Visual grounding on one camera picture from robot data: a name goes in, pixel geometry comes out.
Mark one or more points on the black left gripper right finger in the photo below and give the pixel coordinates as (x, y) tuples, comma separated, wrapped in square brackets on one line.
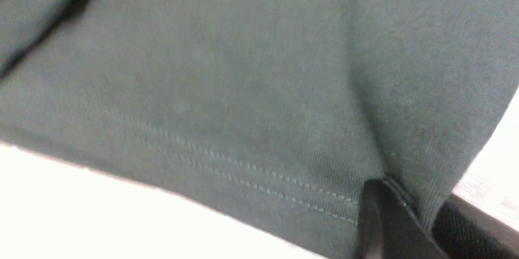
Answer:
[(465, 232)]

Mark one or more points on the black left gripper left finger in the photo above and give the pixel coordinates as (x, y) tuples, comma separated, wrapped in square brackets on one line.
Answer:
[(388, 227)]

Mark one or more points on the gray long-sleeve top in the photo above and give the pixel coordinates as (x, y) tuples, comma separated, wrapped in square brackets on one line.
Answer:
[(275, 112)]

